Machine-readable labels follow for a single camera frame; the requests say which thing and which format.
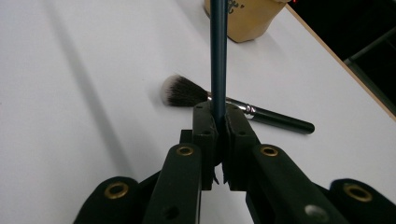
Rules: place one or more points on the thin black makeup brush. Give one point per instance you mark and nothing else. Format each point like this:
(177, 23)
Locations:
(219, 46)

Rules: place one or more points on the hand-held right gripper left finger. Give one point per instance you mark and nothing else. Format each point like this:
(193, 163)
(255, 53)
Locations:
(183, 186)

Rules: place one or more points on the wooden table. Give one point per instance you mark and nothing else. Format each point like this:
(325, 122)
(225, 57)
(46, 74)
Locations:
(367, 88)

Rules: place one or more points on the black metal stand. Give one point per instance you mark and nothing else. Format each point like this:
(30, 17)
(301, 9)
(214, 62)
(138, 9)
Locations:
(370, 46)

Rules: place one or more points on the white table board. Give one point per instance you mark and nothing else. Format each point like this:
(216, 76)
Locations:
(31, 140)

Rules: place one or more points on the thick black makeup brush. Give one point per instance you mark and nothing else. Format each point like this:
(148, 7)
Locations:
(183, 91)

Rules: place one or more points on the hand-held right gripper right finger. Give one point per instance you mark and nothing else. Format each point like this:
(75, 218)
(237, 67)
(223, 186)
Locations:
(274, 186)

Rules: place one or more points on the small wooden cup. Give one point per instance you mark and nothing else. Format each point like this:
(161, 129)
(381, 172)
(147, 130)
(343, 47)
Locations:
(249, 21)

